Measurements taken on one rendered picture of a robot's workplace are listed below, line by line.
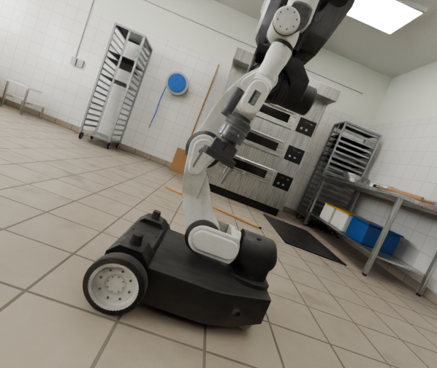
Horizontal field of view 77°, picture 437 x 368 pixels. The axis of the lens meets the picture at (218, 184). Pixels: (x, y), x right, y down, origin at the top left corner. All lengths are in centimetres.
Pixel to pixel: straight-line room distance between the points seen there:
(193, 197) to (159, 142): 416
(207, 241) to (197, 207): 14
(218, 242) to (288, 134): 333
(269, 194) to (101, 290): 350
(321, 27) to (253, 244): 84
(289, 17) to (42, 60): 546
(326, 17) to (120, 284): 115
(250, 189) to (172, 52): 282
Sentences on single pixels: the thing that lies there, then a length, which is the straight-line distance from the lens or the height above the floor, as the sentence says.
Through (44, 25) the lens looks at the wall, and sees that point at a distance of 623.
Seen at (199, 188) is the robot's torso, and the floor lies 47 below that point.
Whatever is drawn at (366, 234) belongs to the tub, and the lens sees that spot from 361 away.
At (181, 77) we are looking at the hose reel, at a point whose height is 156.
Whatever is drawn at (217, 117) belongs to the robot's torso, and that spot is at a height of 74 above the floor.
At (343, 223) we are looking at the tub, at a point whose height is 34.
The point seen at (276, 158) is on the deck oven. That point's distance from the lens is 423.
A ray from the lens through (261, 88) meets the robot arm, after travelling 88.
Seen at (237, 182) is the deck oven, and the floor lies 28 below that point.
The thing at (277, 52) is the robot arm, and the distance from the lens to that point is 94.
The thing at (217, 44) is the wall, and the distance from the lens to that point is 543.
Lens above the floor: 63
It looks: 7 degrees down
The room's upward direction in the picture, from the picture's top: 22 degrees clockwise
